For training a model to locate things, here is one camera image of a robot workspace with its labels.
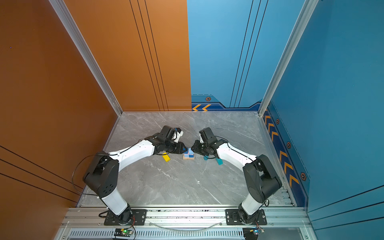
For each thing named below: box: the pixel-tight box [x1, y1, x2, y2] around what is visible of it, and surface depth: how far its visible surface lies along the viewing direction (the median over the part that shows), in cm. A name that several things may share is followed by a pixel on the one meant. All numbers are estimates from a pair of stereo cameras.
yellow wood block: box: [162, 152, 171, 162], surface depth 96 cm
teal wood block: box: [216, 158, 224, 166], surface depth 93 cm
